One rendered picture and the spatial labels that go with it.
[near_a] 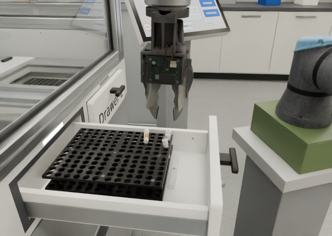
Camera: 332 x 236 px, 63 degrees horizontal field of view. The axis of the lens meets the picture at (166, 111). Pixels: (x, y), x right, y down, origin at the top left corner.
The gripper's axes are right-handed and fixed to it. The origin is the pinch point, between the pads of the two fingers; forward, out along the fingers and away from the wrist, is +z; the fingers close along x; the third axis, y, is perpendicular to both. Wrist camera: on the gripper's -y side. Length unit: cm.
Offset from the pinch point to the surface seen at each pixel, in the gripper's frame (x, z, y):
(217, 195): 10.3, 5.0, 16.8
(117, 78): -20.8, 6.7, -35.1
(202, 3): 5, -12, -105
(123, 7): -52, -3, -157
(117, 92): -17.7, 7.2, -24.6
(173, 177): 2.5, 13.2, 4.0
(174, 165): 2.3, 13.2, 0.0
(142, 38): -20, 1, -73
